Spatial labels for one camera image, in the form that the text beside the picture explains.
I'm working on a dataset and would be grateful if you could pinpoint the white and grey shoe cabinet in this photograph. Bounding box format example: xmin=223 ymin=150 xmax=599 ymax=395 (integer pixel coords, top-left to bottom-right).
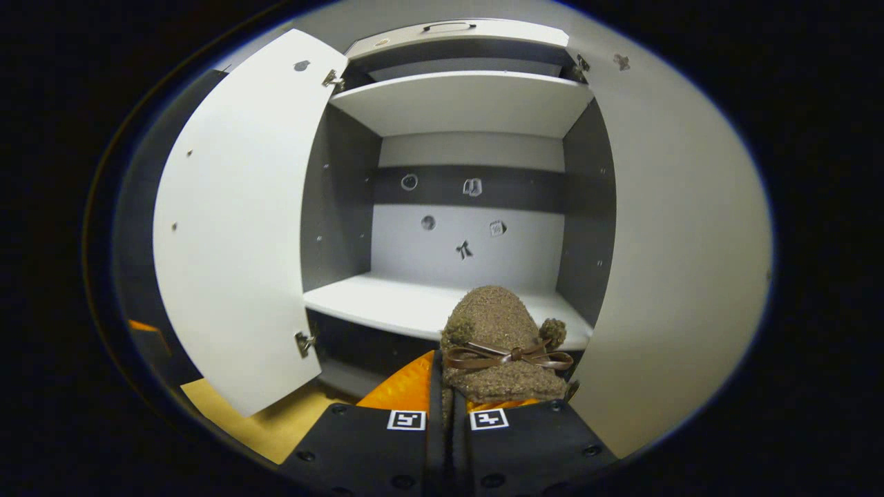
xmin=300 ymin=19 xmax=617 ymax=402

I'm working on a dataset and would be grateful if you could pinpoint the brown fuzzy shoe with bow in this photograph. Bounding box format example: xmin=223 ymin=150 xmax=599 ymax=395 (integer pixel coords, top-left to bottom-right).
xmin=441 ymin=285 xmax=575 ymax=405

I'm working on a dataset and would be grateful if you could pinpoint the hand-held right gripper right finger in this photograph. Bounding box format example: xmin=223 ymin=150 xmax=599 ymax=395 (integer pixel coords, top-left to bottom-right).
xmin=449 ymin=397 xmax=620 ymax=496

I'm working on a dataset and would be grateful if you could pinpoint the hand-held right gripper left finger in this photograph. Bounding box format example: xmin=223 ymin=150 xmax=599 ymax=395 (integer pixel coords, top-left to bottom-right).
xmin=278 ymin=349 xmax=448 ymax=496

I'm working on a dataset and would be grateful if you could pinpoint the white shoe cabinet door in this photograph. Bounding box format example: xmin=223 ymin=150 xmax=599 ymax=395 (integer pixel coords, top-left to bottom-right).
xmin=152 ymin=29 xmax=349 ymax=418
xmin=556 ymin=14 xmax=774 ymax=460

